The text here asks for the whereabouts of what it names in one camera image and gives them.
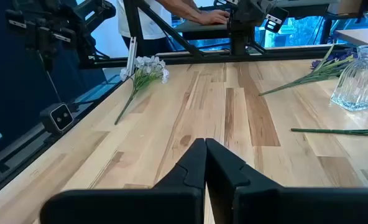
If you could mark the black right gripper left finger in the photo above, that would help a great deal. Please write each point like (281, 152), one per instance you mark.
(177, 202)

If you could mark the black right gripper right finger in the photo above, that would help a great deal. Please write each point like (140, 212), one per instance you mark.
(264, 205)

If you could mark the purple artificial flower bunch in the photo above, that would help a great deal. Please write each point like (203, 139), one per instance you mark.
(320, 73)
(327, 131)

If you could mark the white artificial flower bunch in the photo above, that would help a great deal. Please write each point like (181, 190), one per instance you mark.
(146, 71)

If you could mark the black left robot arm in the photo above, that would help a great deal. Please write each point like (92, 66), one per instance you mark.
(241, 34)

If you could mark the clear ribbed glass vase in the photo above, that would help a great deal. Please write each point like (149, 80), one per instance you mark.
(358, 84)

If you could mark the grey shelf board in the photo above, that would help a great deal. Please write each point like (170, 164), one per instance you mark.
(199, 27)

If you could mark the person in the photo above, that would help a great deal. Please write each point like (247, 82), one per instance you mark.
(143, 18)

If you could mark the person's hand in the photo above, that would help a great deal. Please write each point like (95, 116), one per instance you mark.
(215, 17)

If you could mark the light wooden side table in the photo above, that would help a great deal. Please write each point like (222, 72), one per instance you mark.
(361, 35)

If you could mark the small black table camera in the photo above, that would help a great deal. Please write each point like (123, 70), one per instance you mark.
(61, 117)

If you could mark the silver aluminium extrusion post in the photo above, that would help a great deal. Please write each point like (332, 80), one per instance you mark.
(131, 56)

